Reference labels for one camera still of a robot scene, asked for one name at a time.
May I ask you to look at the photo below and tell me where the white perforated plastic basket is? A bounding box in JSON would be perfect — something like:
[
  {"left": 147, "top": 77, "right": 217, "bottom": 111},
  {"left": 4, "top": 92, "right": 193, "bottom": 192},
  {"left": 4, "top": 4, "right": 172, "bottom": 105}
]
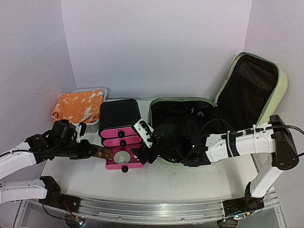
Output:
[{"left": 71, "top": 88, "right": 108, "bottom": 133}]

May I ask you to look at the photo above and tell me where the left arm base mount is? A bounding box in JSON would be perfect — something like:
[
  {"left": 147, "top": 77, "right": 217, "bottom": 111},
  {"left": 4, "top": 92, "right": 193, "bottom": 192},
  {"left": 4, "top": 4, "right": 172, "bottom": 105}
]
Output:
[{"left": 39, "top": 192, "right": 81, "bottom": 213}]

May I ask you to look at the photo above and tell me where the black pink drawer organizer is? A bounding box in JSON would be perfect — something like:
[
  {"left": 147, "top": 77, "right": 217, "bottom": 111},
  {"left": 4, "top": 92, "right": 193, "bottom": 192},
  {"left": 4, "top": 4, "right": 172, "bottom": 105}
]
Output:
[{"left": 98, "top": 99, "right": 144, "bottom": 173}]

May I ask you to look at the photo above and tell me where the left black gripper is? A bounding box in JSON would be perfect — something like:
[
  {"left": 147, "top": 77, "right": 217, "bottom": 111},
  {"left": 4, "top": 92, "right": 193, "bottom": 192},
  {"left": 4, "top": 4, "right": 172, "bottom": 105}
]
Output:
[{"left": 55, "top": 139, "right": 96, "bottom": 160}]

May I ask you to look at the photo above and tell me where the orange snack bag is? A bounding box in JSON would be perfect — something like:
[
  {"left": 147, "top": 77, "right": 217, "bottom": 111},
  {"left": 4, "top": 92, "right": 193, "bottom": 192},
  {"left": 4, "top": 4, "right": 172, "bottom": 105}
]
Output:
[{"left": 51, "top": 89, "right": 105, "bottom": 124}]

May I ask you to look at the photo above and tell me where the green hard-shell suitcase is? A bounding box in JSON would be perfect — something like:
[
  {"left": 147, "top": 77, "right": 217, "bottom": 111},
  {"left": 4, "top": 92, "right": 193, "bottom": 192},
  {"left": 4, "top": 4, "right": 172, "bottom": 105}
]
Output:
[{"left": 148, "top": 51, "right": 289, "bottom": 167}]

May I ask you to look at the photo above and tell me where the white round jar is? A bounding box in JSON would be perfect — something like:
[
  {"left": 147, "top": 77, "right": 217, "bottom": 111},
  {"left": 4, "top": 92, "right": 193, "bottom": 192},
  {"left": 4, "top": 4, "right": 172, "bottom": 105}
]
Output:
[{"left": 114, "top": 151, "right": 131, "bottom": 164}]

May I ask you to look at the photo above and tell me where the aluminium front rail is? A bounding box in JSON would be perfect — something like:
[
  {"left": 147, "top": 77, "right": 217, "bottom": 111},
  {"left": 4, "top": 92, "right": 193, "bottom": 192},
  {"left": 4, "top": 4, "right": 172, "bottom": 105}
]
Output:
[{"left": 44, "top": 190, "right": 281, "bottom": 225}]

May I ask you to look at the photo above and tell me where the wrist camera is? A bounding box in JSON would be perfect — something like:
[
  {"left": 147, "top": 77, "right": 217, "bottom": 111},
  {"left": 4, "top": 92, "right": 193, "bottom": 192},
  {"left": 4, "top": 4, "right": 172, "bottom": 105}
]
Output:
[
  {"left": 132, "top": 119, "right": 181, "bottom": 157},
  {"left": 51, "top": 120, "right": 87, "bottom": 143}
]

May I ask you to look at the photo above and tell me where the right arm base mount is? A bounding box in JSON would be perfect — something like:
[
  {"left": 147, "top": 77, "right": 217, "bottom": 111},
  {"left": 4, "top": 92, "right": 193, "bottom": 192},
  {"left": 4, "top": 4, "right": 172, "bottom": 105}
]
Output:
[{"left": 223, "top": 189, "right": 264, "bottom": 218}]

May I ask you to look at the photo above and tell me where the black brush in suitcase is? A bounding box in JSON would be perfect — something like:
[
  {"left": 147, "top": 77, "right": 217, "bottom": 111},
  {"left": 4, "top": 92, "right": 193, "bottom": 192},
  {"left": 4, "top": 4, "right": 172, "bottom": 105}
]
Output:
[{"left": 186, "top": 107, "right": 204, "bottom": 118}]

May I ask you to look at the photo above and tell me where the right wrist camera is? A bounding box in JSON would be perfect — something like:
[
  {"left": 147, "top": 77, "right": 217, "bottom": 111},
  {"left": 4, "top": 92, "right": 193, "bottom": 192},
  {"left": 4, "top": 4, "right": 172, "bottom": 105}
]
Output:
[{"left": 132, "top": 119, "right": 181, "bottom": 157}]

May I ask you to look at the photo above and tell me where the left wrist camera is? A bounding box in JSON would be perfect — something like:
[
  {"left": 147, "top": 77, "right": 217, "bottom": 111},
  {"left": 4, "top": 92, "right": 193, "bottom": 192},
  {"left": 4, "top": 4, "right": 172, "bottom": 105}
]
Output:
[{"left": 51, "top": 120, "right": 87, "bottom": 143}]

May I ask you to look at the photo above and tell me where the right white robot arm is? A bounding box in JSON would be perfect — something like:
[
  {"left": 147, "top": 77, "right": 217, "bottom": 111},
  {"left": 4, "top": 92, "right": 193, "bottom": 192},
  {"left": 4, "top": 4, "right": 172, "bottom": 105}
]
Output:
[{"left": 132, "top": 115, "right": 303, "bottom": 210}]

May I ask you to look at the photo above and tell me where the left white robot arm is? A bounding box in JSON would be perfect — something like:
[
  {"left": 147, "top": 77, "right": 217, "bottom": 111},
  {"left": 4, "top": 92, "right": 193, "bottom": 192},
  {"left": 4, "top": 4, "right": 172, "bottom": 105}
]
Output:
[{"left": 0, "top": 134, "right": 97, "bottom": 208}]

